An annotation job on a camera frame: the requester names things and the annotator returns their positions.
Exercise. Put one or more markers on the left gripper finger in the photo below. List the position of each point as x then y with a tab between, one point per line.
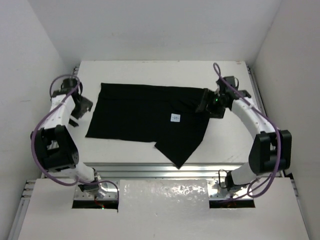
73	123
85	106

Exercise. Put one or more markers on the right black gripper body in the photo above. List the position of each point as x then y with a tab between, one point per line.
216	103

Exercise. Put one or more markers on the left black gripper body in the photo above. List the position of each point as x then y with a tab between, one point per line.
83	106

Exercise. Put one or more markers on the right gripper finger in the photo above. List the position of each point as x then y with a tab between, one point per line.
204	102
217	114

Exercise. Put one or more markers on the black t shirt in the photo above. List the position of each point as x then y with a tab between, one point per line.
165	115

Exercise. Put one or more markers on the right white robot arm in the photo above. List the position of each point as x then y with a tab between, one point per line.
245	174

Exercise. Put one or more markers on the white front cover panel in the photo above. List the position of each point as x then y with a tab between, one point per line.
162	210

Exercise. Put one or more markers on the aluminium left side rail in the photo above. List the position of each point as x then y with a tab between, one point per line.
62	107

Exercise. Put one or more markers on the aluminium rail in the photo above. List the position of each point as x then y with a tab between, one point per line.
62	107
271	148
162	170

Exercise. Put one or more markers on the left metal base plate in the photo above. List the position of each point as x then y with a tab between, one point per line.
100	190

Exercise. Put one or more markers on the metal base plate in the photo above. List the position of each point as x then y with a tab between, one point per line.
100	190
218	193

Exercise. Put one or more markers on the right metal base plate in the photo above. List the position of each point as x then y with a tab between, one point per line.
218	193

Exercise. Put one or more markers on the aluminium front rail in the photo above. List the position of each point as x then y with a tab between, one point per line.
162	170

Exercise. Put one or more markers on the aluminium right side rail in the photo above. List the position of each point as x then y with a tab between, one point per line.
271	148

